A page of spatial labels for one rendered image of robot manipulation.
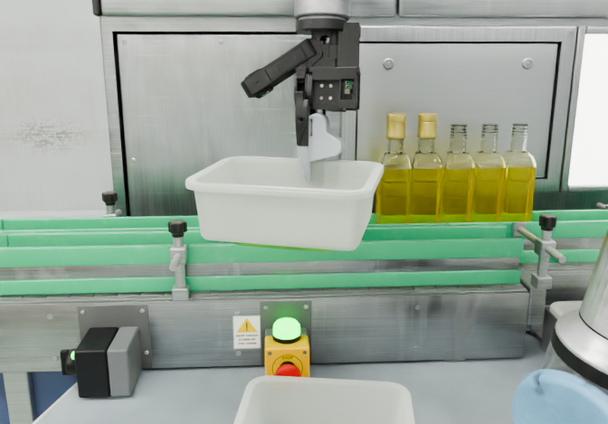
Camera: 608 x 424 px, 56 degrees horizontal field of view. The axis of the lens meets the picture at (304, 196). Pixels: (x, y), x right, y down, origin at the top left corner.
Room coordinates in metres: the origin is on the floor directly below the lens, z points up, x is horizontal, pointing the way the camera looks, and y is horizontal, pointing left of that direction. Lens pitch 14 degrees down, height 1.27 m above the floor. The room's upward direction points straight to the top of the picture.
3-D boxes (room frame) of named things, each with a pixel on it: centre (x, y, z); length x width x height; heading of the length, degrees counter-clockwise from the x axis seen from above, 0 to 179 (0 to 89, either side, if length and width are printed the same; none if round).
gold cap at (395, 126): (1.04, -0.17, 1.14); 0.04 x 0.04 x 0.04
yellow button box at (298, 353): (0.84, 0.03, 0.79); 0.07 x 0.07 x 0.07; 3
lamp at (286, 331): (0.84, 0.03, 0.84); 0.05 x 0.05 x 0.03
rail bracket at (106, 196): (1.09, 0.37, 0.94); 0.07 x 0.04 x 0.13; 3
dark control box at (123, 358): (0.82, 0.31, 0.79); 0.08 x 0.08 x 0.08; 3
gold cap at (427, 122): (1.04, -0.22, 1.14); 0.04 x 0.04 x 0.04
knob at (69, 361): (0.81, 0.36, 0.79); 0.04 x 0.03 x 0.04; 3
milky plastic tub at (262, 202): (0.71, 0.02, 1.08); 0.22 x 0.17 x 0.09; 77
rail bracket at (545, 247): (0.93, -0.40, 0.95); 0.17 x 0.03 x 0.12; 3
